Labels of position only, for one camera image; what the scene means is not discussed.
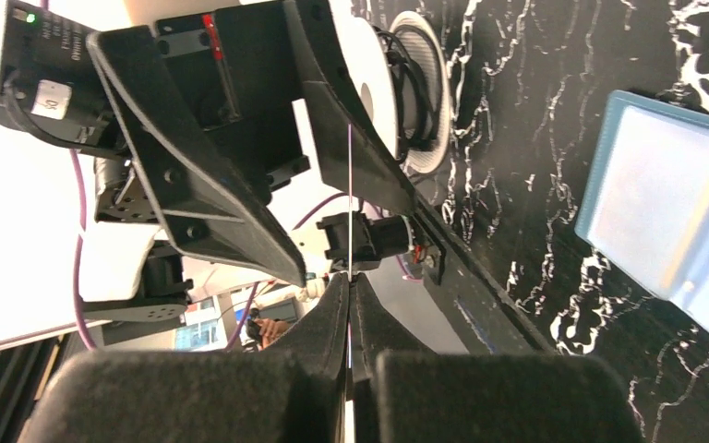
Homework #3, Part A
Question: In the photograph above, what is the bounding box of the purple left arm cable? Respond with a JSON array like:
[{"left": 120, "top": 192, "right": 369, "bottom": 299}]
[{"left": 36, "top": 0, "right": 350, "bottom": 353}]

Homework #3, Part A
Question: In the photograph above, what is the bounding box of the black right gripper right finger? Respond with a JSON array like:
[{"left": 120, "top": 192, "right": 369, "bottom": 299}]
[{"left": 349, "top": 275, "right": 643, "bottom": 442}]

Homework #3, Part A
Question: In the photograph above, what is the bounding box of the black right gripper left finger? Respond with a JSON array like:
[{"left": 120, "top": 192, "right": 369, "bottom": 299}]
[{"left": 23, "top": 273, "right": 350, "bottom": 442}]

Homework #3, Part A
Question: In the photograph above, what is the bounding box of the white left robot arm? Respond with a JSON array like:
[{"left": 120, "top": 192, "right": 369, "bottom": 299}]
[{"left": 0, "top": 1, "right": 414, "bottom": 305}]

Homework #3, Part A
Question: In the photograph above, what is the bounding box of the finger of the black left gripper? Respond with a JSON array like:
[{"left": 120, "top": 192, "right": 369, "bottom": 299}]
[
  {"left": 86, "top": 26, "right": 306, "bottom": 285},
  {"left": 283, "top": 1, "right": 416, "bottom": 215}
]

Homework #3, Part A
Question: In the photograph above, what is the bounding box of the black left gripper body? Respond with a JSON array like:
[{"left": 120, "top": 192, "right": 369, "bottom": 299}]
[{"left": 0, "top": 1, "right": 309, "bottom": 190}]

